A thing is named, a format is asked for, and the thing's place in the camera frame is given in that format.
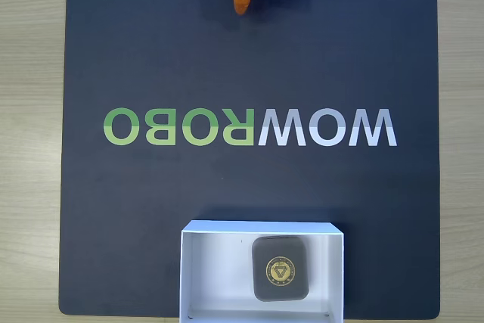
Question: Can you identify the dark mat with WOWROBO print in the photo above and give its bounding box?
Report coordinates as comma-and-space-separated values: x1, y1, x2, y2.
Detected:
58, 0, 442, 318

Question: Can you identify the grey square usb device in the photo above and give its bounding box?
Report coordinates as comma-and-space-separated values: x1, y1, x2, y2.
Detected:
251, 235, 310, 303

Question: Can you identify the white open cardboard box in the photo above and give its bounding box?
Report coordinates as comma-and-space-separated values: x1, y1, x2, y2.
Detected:
179, 219, 346, 323

